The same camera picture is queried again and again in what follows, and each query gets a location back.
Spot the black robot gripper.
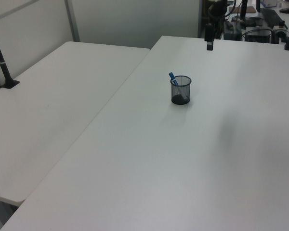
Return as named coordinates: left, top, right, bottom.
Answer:
left=205, top=0, right=229, bottom=51

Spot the blue and white marker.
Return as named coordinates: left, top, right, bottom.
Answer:
left=168, top=72, right=189, bottom=101

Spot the black monitor stand pole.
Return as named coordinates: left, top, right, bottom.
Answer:
left=240, top=0, right=248, bottom=20

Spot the grey electronics box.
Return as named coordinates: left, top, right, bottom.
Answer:
left=245, top=26, right=273, bottom=43

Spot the black computer keyboard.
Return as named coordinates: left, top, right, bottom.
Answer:
left=261, top=8, right=282, bottom=26

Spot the black mesh pen cup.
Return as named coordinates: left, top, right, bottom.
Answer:
left=171, top=75, right=192, bottom=106

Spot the black camera pole with base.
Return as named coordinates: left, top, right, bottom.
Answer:
left=0, top=20, right=21, bottom=90

